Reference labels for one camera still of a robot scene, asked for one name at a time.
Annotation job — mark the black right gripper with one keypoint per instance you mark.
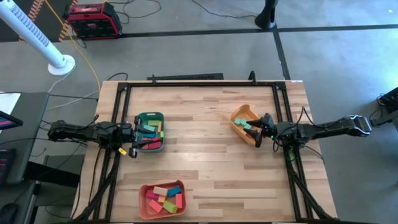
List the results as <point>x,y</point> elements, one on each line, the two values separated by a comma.
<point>280,130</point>

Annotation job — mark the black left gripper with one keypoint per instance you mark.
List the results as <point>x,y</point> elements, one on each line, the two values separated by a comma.
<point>129,133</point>

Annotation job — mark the blue wooden block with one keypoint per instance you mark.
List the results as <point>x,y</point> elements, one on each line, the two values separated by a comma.
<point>174,191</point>
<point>150,135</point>

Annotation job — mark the light teal wooden block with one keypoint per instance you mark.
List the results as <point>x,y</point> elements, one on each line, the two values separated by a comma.
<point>150,127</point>

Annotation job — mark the crimson wooden block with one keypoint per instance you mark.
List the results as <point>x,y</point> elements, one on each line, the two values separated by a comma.
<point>145,147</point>
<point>151,194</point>

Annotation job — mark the teal plastic bin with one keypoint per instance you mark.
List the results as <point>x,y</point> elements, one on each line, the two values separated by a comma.
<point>143,119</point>

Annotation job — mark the orange wooden block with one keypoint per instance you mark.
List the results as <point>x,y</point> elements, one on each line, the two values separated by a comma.
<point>159,126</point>

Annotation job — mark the yellow plastic bin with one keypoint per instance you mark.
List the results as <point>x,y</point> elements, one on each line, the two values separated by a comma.
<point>236,113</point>

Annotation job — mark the natural wooden block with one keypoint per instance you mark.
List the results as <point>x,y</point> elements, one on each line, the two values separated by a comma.
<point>160,190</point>

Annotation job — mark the small orange wooden cube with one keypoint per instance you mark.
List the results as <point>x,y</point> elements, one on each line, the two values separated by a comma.
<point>161,198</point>

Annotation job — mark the salmon plastic bin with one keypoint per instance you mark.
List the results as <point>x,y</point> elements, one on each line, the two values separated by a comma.
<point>143,203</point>

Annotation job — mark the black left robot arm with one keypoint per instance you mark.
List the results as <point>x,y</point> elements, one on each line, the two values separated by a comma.
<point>77,132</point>

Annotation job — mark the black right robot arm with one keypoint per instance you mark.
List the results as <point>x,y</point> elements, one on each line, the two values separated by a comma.
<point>326,129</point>

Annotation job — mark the black power strip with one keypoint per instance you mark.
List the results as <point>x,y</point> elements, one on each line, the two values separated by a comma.
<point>186,76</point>

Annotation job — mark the black stand base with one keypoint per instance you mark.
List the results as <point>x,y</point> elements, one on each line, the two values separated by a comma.
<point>266,17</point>

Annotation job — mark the grey desk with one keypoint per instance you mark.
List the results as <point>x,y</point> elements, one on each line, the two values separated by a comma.
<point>31,109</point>

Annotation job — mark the red and black toolbox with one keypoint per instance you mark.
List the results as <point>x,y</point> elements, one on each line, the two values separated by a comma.
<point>93,21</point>

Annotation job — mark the tablet with pink screen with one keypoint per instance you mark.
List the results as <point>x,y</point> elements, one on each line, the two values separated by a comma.
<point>7,121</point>

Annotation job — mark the black mat orange stripes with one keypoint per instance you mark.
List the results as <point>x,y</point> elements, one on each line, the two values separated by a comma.
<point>51,31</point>

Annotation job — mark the monitor with blue screen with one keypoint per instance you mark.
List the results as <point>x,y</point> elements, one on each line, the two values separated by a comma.
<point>6,165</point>

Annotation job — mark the white tower fan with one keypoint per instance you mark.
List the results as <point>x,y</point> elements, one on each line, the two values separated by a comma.
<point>31,31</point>

